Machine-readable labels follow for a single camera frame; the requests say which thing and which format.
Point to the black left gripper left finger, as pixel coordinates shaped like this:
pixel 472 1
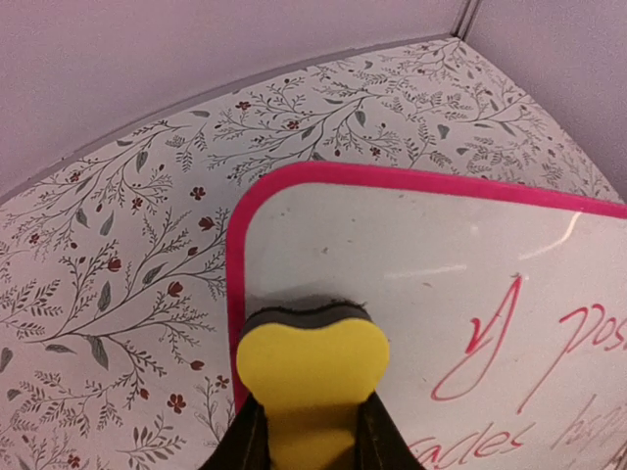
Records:
pixel 244 445

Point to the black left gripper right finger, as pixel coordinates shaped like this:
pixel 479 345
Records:
pixel 382 446

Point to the yellow bone-shaped eraser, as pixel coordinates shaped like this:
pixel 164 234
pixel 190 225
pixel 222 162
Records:
pixel 310 369

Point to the pink-framed whiteboard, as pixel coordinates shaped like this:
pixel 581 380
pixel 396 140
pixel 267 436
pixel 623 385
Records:
pixel 504 306

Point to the rear aluminium table rail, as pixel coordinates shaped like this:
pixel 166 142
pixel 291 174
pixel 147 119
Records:
pixel 199 99

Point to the right aluminium frame post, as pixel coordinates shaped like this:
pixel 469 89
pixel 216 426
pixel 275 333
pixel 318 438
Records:
pixel 465 19

